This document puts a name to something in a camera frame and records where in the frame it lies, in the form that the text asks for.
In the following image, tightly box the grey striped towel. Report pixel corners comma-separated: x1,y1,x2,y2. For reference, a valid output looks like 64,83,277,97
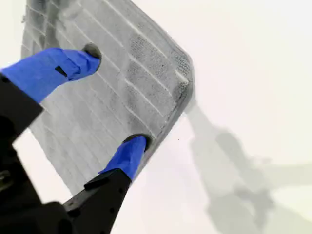
20,0,196,195

